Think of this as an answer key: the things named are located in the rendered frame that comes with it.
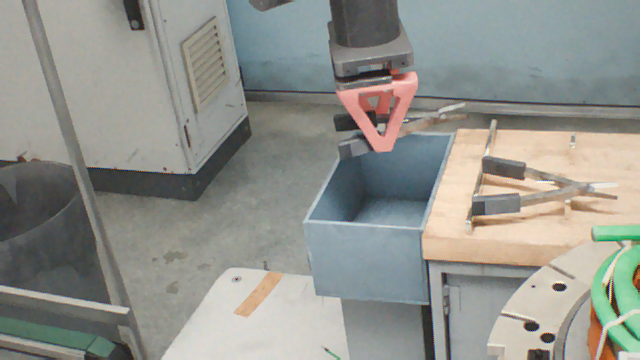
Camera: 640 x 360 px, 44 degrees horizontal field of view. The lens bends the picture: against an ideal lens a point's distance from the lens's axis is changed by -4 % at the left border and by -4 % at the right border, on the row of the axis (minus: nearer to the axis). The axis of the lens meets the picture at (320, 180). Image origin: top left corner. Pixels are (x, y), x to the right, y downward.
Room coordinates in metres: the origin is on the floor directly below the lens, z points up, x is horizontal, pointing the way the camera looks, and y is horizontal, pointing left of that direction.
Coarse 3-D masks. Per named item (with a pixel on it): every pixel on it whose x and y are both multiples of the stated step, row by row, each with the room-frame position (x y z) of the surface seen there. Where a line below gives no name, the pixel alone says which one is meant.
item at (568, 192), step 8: (544, 192) 0.55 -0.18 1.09; (552, 192) 0.55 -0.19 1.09; (560, 192) 0.55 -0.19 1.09; (568, 192) 0.55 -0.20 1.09; (576, 192) 0.55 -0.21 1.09; (520, 200) 0.55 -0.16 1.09; (528, 200) 0.54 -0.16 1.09; (536, 200) 0.54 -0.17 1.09; (544, 200) 0.54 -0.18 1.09; (552, 200) 0.55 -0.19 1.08
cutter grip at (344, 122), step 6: (336, 114) 0.69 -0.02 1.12; (342, 114) 0.69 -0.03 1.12; (348, 114) 0.69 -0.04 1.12; (372, 114) 0.68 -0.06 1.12; (336, 120) 0.68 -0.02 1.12; (342, 120) 0.68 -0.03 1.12; (348, 120) 0.68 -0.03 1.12; (354, 120) 0.68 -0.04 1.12; (372, 120) 0.68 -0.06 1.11; (336, 126) 0.68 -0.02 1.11; (342, 126) 0.68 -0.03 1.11; (348, 126) 0.68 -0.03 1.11; (354, 126) 0.68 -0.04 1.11
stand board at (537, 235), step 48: (480, 144) 0.69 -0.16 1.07; (528, 144) 0.67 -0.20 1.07; (576, 144) 0.66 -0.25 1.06; (624, 144) 0.65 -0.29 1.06; (528, 192) 0.59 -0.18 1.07; (624, 192) 0.57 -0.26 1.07; (432, 240) 0.55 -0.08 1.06; (480, 240) 0.54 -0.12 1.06; (528, 240) 0.52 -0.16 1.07; (576, 240) 0.51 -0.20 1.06
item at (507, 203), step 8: (472, 200) 0.55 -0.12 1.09; (480, 200) 0.55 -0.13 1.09; (488, 200) 0.55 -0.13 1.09; (496, 200) 0.55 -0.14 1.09; (504, 200) 0.55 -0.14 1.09; (512, 200) 0.54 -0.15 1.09; (472, 208) 0.55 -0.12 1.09; (480, 208) 0.55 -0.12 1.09; (488, 208) 0.55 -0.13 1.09; (496, 208) 0.55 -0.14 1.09; (504, 208) 0.55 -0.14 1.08; (512, 208) 0.54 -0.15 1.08; (520, 208) 0.54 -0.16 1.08
